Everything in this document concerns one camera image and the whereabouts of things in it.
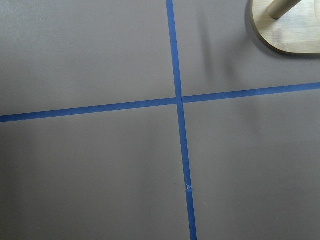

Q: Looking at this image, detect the wooden cup storage rack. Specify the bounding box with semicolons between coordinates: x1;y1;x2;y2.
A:
250;0;320;55

